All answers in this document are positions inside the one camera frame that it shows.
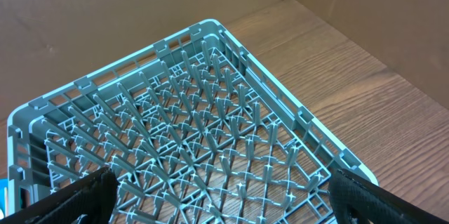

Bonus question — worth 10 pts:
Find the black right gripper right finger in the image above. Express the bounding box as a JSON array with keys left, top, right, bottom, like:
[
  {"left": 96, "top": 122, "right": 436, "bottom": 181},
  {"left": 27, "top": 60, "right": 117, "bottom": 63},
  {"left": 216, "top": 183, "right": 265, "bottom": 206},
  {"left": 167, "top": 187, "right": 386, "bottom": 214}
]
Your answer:
[{"left": 328, "top": 169, "right": 448, "bottom": 224}]

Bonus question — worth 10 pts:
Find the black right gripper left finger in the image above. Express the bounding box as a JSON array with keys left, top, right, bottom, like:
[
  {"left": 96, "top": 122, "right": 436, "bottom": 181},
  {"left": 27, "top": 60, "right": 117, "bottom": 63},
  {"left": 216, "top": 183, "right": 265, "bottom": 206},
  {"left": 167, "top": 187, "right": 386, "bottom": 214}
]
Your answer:
[{"left": 1, "top": 167, "right": 119, "bottom": 224}]

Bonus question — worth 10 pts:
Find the grey dishwasher rack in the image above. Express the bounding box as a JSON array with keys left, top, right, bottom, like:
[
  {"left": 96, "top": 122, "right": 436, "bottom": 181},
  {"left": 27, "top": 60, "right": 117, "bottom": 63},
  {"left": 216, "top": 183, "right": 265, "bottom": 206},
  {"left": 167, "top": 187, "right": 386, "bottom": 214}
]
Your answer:
[{"left": 7, "top": 19, "right": 376, "bottom": 223}]

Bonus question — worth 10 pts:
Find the teal plastic tray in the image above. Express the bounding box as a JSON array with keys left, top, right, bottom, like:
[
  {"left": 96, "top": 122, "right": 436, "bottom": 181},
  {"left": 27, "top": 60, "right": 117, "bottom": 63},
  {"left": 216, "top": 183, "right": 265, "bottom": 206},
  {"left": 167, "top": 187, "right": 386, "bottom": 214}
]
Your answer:
[{"left": 0, "top": 178, "right": 8, "bottom": 219}]

